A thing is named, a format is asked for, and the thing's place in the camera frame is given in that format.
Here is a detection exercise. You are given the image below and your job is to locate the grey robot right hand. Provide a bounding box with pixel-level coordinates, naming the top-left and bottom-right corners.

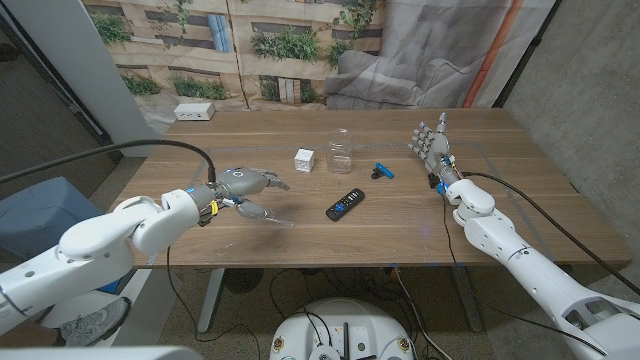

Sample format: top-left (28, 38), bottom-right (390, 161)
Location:
top-left (406, 111), bottom-right (461, 189)

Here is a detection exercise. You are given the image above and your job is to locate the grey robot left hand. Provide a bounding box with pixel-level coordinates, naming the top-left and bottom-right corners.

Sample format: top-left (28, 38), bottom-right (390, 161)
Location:
top-left (214, 167), bottom-right (291, 221)

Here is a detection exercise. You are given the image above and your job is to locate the clear plastic pipette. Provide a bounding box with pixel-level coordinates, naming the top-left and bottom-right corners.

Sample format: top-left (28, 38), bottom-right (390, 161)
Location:
top-left (262, 209), bottom-right (297, 229)

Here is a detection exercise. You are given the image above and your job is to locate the white cube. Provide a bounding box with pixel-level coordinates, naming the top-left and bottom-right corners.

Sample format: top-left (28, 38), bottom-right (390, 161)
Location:
top-left (293, 148), bottom-right (316, 173)

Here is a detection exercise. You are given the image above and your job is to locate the black TV remote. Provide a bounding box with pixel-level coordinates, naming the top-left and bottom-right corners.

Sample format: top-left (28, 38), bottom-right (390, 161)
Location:
top-left (325, 187), bottom-right (366, 223)

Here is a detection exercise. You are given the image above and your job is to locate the blue clip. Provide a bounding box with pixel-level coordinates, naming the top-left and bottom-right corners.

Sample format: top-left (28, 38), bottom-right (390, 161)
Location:
top-left (370, 161), bottom-right (395, 181)

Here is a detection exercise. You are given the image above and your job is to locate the white power strip box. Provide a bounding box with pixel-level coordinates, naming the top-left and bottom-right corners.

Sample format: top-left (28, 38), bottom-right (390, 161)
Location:
top-left (173, 102), bottom-right (216, 122)

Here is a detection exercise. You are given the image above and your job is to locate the printed fabric backdrop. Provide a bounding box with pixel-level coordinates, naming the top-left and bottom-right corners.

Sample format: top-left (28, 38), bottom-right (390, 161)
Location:
top-left (82, 0), bottom-right (557, 136)

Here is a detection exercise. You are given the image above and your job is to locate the white table leg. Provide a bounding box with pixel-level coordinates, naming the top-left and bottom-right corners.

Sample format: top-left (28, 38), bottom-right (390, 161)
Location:
top-left (197, 268), bottom-right (226, 335)

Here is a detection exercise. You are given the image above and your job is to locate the black backdrop stand pole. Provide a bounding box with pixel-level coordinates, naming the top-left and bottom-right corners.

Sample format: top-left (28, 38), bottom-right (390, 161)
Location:
top-left (492, 0), bottom-right (564, 109)

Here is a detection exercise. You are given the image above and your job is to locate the grey table leg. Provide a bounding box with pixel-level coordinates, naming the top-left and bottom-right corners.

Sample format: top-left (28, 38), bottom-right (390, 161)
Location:
top-left (452, 265), bottom-right (484, 334)

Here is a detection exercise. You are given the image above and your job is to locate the white robot torso base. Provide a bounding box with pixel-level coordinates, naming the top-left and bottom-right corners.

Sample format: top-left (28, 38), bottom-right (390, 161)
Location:
top-left (269, 298), bottom-right (415, 360)

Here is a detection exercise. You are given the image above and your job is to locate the blue foot pad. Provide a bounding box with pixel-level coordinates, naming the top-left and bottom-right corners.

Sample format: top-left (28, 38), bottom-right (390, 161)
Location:
top-left (97, 278), bottom-right (125, 295)

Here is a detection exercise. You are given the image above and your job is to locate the blue grey storage bin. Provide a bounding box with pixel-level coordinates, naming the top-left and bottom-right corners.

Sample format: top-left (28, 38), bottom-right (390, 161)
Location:
top-left (0, 175), bottom-right (105, 261)

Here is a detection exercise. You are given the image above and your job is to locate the grey sneaker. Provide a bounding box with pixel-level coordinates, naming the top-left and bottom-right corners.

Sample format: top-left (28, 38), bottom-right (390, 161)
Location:
top-left (58, 296), bottom-right (132, 347)

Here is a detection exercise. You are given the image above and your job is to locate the dark round floor object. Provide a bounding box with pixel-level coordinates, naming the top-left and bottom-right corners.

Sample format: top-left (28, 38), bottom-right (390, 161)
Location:
top-left (0, 42), bottom-right (21, 64)

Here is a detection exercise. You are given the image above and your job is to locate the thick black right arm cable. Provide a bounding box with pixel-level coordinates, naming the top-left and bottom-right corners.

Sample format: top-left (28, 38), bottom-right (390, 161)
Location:
top-left (460, 171), bottom-right (640, 296)

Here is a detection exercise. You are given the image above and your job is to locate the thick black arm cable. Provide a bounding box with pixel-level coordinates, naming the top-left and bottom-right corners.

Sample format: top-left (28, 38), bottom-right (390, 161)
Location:
top-left (460, 171), bottom-right (640, 296)
top-left (0, 138), bottom-right (217, 185)

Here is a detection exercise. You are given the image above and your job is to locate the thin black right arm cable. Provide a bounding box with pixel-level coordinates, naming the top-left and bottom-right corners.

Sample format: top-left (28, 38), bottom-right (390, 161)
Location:
top-left (441, 193), bottom-right (609, 357)

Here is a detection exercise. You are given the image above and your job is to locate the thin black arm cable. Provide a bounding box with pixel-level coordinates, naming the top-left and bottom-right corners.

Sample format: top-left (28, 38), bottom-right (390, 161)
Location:
top-left (441, 193), bottom-right (609, 357)
top-left (164, 245), bottom-right (264, 360)

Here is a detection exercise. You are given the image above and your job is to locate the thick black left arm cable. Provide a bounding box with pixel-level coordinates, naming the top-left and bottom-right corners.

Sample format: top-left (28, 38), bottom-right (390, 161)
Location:
top-left (0, 138), bottom-right (217, 185)

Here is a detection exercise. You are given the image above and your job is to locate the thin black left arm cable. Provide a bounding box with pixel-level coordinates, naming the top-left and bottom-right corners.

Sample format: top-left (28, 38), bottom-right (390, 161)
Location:
top-left (164, 245), bottom-right (264, 360)

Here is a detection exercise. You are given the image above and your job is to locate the white floor cable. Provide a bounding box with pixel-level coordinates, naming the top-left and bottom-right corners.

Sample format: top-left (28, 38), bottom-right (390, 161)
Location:
top-left (393, 267), bottom-right (454, 360)

